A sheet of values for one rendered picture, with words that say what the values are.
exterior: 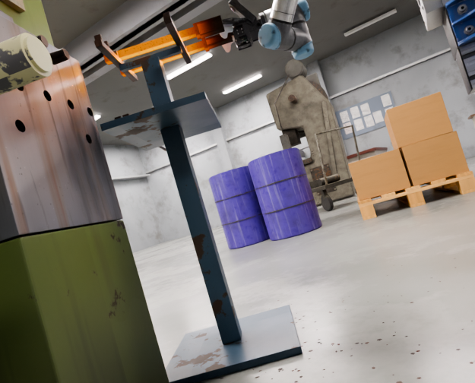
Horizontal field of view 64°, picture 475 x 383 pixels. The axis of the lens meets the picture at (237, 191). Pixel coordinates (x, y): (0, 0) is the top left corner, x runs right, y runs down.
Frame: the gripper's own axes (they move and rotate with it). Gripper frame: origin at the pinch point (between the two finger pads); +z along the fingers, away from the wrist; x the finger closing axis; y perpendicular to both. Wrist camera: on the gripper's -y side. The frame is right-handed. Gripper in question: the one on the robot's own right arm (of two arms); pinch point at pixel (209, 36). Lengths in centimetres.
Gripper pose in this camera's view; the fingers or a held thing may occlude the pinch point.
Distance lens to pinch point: 145.4
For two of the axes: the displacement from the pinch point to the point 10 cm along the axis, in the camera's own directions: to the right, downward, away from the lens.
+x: 0.9, 0.2, 10.0
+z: -9.5, 2.9, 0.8
